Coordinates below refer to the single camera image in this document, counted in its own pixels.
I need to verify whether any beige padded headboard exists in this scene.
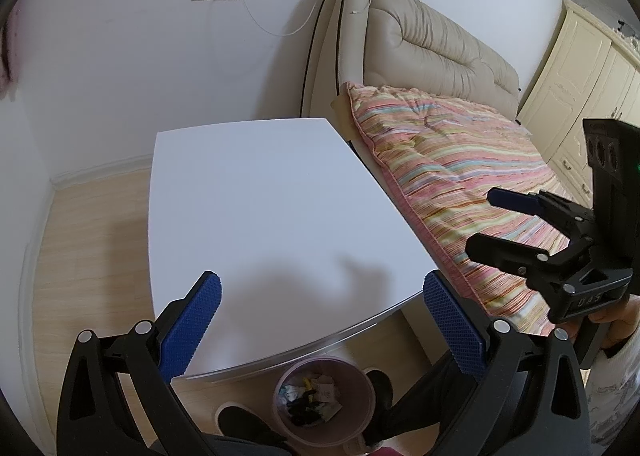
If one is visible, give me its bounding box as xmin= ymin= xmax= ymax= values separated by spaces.
xmin=299 ymin=0 xmax=521 ymax=121

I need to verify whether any white cable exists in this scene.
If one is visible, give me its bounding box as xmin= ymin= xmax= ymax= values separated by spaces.
xmin=235 ymin=0 xmax=373 ymax=36

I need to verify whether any person's right hand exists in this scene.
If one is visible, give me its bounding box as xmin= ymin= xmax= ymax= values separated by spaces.
xmin=590 ymin=293 xmax=640 ymax=349

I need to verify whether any cream wardrobe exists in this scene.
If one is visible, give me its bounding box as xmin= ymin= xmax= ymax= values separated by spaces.
xmin=515 ymin=0 xmax=640 ymax=207

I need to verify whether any striped pink quilt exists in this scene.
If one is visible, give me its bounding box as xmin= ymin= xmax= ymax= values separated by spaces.
xmin=342 ymin=80 xmax=601 ymax=337

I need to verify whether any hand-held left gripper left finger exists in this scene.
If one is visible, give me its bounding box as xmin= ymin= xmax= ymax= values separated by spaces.
xmin=56 ymin=271 xmax=222 ymax=456

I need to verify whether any person's left leg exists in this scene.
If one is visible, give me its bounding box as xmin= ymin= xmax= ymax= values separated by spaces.
xmin=150 ymin=431 xmax=291 ymax=456

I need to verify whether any tan mattress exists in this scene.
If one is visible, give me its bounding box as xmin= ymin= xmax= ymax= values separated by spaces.
xmin=331 ymin=86 xmax=386 ymax=171

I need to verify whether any white bedside table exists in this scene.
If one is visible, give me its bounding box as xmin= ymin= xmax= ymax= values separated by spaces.
xmin=149 ymin=117 xmax=441 ymax=384

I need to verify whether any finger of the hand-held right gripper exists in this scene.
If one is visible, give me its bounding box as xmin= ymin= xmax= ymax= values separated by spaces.
xmin=465 ymin=232 xmax=596 ymax=295
xmin=487 ymin=187 xmax=597 ymax=243

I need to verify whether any pink curtain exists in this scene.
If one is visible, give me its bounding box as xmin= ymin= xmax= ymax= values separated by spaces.
xmin=0 ymin=3 xmax=21 ymax=96

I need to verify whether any black slip-on shoe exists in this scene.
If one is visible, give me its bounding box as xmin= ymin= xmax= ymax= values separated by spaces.
xmin=215 ymin=402 xmax=288 ymax=447
xmin=362 ymin=368 xmax=396 ymax=447

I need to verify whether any pink waste bin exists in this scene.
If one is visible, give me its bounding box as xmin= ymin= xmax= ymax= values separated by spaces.
xmin=272 ymin=357 xmax=376 ymax=444

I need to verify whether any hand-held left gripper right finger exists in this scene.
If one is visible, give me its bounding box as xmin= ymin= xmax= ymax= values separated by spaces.
xmin=422 ymin=270 xmax=593 ymax=456

